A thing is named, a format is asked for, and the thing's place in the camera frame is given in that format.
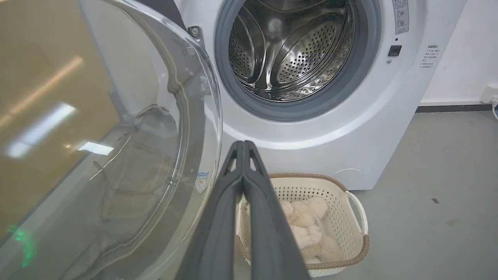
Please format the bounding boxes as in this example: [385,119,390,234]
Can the white wall power socket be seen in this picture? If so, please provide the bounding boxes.
[480,86,498,104]

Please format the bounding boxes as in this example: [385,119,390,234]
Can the cream plush doll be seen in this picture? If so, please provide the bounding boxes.
[281,196,344,263]

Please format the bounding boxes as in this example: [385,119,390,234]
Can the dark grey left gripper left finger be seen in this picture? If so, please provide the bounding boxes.
[176,141,244,280]

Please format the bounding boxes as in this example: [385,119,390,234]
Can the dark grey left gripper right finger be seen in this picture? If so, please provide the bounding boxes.
[243,140,312,280]

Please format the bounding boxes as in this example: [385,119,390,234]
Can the glass washer door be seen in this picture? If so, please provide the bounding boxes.
[0,0,223,280]

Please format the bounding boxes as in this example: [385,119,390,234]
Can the cream perforated laundry basket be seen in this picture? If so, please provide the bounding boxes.
[235,173,370,278]

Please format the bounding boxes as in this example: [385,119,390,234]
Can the white front-load washing machine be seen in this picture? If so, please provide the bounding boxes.
[174,0,468,191]

